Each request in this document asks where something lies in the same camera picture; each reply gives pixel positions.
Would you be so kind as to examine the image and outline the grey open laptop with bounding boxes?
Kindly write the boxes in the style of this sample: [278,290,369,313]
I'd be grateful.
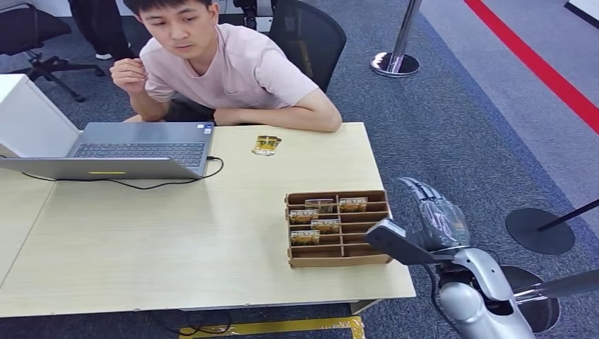
[0,122,215,182]

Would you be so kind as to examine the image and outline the chrome stanchion base with pole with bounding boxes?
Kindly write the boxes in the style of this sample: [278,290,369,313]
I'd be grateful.
[499,264,599,335]

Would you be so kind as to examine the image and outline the loose hotel key card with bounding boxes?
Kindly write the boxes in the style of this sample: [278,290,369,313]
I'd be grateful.
[251,135,283,157]

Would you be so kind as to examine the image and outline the black mesh office chair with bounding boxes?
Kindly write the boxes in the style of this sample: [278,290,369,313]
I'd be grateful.
[268,0,348,95]

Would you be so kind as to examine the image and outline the white box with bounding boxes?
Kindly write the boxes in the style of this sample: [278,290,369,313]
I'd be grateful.
[0,73,81,159]

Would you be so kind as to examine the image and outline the person's right hand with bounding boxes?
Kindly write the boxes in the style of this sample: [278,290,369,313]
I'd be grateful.
[109,56,149,97]

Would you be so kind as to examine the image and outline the seated person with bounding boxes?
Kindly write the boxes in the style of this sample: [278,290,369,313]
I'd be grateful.
[109,0,343,133]

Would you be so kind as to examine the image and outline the black swivel office chair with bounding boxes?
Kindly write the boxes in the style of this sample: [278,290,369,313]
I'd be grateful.
[0,4,107,104]

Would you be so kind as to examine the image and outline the brown cardboard card holder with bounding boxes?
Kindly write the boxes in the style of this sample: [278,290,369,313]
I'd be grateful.
[284,189,395,269]

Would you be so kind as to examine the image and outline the black cables under desk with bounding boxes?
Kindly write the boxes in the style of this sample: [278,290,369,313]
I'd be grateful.
[154,309,234,338]

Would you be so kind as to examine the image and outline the white board with black edge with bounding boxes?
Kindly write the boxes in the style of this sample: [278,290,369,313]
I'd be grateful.
[564,0,599,31]

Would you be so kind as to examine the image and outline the black laptop power cable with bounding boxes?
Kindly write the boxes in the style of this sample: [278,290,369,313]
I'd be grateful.
[20,155,225,191]

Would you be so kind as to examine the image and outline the standing person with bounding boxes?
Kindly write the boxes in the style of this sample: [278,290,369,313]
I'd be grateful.
[67,0,138,61]

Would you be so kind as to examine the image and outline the person's left hand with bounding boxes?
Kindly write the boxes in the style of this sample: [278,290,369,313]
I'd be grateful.
[213,107,245,128]

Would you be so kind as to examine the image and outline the chrome stanchion post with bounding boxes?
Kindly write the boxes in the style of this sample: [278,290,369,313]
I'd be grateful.
[369,0,424,79]

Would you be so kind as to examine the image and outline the black stanchion base with pole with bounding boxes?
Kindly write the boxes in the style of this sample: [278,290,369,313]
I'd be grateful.
[504,198,599,256]

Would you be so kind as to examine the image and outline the yellow floor tape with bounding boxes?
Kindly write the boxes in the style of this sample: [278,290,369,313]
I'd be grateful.
[178,316,366,339]

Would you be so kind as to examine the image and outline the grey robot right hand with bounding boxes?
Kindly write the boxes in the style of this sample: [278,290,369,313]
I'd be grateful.
[398,176,472,251]

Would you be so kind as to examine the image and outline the black equipment stand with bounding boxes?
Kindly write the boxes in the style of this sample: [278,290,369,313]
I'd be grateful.
[232,0,259,31]

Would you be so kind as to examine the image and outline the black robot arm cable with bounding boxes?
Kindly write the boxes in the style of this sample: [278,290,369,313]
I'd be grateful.
[422,263,457,329]

